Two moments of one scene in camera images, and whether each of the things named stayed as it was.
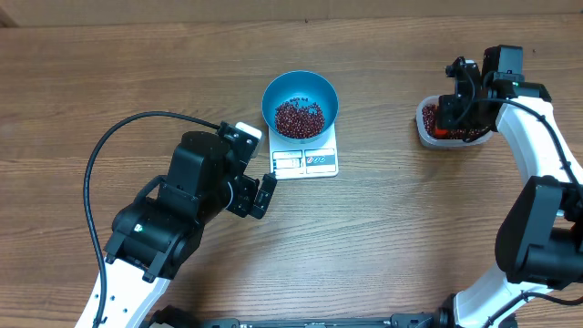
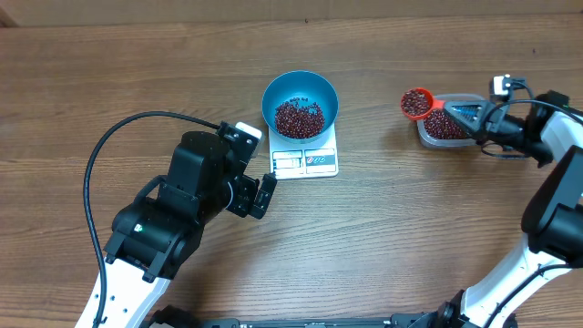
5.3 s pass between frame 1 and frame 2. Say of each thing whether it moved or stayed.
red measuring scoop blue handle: moved
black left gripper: stayed
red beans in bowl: stayed
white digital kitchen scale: stayed
